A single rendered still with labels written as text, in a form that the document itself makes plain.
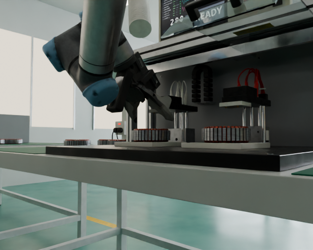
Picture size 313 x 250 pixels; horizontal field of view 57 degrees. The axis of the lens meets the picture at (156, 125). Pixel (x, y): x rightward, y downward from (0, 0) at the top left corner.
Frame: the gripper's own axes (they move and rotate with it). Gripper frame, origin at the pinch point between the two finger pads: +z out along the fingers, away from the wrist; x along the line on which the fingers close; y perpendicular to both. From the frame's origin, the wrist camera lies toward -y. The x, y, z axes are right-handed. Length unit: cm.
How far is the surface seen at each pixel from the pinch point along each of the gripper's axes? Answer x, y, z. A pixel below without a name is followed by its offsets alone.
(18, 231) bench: 137, -29, 61
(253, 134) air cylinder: -25.6, 6.3, 9.9
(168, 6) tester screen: 4.1, 36.1, -22.2
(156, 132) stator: -4.8, -4.4, -0.4
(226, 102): -23.2, 4.0, -2.3
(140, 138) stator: -1.1, -7.4, -1.0
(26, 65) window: 447, 199, 12
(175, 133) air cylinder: 0.6, 6.6, 9.6
